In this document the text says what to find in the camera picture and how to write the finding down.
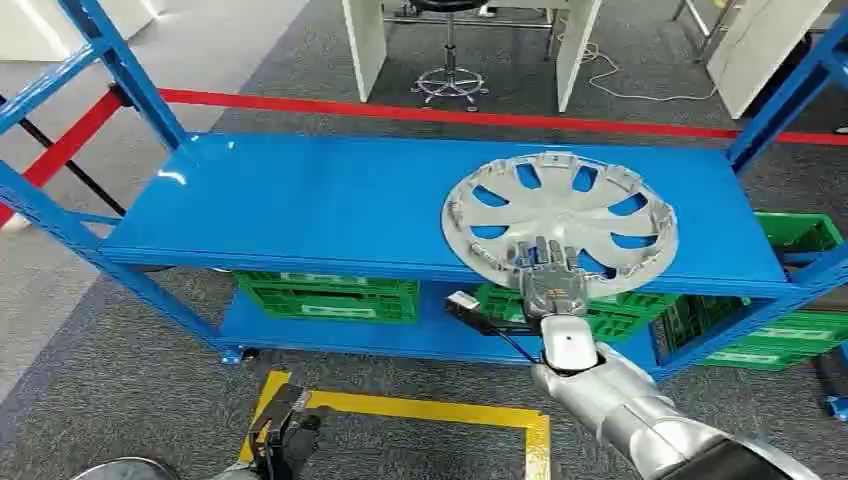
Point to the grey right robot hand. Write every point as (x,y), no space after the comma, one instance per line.
(555,291)

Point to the dark left robot hand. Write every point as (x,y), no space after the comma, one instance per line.
(283,430)

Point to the silver plastic wheel hubcap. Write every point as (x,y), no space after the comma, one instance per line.
(563,199)

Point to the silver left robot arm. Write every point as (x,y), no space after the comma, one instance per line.
(132,470)

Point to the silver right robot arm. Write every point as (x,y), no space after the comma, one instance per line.
(629,404)

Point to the green plastic crate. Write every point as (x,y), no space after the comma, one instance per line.
(623,314)
(795,232)
(331,298)
(782,338)
(696,318)

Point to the long red barrier belt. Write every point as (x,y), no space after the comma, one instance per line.
(464,116)

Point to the blue metal shelf rack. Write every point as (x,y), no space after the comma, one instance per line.
(298,199)

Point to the black stool with chrome base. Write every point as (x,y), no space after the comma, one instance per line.
(450,83)

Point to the white desk with panel legs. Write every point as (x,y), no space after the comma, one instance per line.
(368,46)

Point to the white slanted panel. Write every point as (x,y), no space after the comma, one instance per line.
(755,53)

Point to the thin black rod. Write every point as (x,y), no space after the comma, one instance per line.
(79,173)

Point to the short red barrier belt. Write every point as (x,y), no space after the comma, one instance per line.
(66,146)

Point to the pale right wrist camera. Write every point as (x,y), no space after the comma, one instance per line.
(462,301)

